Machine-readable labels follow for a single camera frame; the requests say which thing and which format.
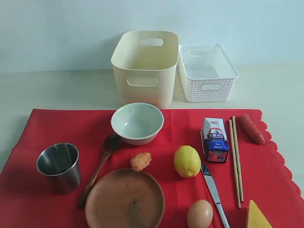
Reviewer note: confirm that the white perforated plastic basket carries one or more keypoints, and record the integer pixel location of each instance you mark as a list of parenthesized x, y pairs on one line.
[(206, 73)]

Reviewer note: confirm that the pale green ceramic bowl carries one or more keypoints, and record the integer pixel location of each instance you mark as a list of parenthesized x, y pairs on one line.
[(137, 123)]

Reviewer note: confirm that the cream plastic storage bin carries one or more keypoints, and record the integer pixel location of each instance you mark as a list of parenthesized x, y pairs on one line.
[(144, 65)]

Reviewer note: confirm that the left wooden chopstick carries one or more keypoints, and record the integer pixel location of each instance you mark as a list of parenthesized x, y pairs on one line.
[(234, 164)]

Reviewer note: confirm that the red table cloth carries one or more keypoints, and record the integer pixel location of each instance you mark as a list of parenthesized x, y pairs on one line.
[(27, 201)]

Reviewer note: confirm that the silver table knife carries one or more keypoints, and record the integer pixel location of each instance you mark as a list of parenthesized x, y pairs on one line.
[(214, 193)]

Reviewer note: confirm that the yellow lemon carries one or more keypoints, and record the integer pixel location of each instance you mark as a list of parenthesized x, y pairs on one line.
[(187, 162)]

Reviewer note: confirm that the orange fried nugget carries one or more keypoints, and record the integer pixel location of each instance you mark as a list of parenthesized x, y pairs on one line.
[(140, 161)]

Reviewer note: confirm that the stainless steel cup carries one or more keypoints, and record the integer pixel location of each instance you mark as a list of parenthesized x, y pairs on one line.
[(59, 165)]

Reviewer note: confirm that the brown egg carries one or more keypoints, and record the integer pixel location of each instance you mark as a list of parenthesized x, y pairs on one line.
[(200, 214)]

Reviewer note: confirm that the blue white milk carton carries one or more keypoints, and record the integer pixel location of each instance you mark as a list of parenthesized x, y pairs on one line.
[(214, 140)]

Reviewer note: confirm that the red sausage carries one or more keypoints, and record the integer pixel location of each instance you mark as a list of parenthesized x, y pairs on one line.
[(251, 129)]

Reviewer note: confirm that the yellow cheese wedge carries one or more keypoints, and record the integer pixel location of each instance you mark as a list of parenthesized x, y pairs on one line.
[(255, 217)]

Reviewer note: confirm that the brown round plate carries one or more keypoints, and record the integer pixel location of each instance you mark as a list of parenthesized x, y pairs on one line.
[(125, 199)]

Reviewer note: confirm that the right wooden chopstick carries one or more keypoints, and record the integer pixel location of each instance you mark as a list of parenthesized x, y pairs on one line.
[(237, 158)]

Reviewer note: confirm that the wooden chopstick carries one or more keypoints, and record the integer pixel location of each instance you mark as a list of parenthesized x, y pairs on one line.
[(234, 164), (237, 158)]

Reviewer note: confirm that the dark wooden spoon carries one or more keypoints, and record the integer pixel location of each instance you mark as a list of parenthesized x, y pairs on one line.
[(111, 144)]

